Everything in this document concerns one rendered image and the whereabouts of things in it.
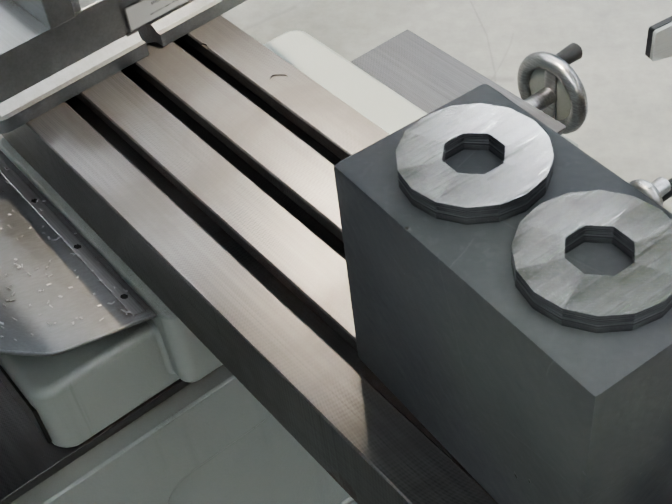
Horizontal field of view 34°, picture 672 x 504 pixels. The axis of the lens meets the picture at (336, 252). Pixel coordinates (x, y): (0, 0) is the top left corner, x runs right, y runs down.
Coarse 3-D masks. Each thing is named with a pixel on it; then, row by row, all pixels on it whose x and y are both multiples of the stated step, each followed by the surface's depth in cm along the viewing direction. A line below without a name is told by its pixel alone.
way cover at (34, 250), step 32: (0, 160) 109; (0, 192) 105; (32, 192) 105; (0, 224) 101; (32, 224) 102; (64, 224) 102; (0, 256) 97; (32, 256) 98; (64, 256) 98; (96, 256) 99; (0, 288) 94; (32, 288) 94; (64, 288) 95; (96, 288) 95; (128, 288) 96; (0, 320) 89; (32, 320) 91; (64, 320) 91; (96, 320) 92; (128, 320) 92; (0, 352) 84; (32, 352) 86; (64, 352) 89
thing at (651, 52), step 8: (656, 24) 62; (664, 24) 62; (648, 32) 62; (656, 32) 61; (664, 32) 61; (648, 40) 62; (656, 40) 62; (664, 40) 62; (648, 48) 62; (656, 48) 62; (664, 48) 62; (648, 56) 63; (656, 56) 62; (664, 56) 63
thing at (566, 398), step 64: (448, 128) 64; (512, 128) 64; (384, 192) 63; (448, 192) 60; (512, 192) 60; (576, 192) 59; (640, 192) 61; (384, 256) 65; (448, 256) 59; (512, 256) 57; (576, 256) 58; (640, 256) 56; (384, 320) 70; (448, 320) 62; (512, 320) 56; (576, 320) 54; (640, 320) 54; (384, 384) 76; (448, 384) 66; (512, 384) 59; (576, 384) 53; (640, 384) 54; (448, 448) 72; (512, 448) 63; (576, 448) 56; (640, 448) 59
